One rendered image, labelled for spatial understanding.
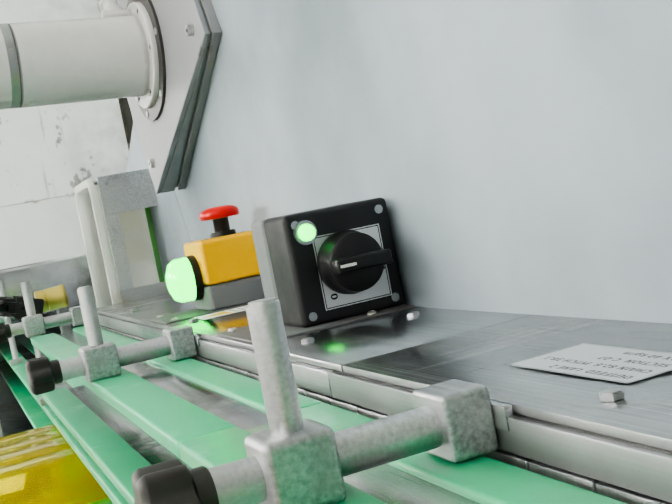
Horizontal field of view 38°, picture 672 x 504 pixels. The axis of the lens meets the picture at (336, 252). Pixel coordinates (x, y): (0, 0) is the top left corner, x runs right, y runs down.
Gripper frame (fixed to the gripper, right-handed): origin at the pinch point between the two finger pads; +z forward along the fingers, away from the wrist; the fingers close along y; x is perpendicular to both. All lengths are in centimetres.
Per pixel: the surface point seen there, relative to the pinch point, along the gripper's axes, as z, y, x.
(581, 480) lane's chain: 0, 128, 1
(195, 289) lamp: 7, 61, 6
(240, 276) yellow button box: 11, 63, 7
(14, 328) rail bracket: -3.6, 16.5, -2.1
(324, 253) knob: 7, 92, 9
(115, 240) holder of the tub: 9.3, 13.2, 11.0
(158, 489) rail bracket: -12, 122, 0
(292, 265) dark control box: 5, 91, 8
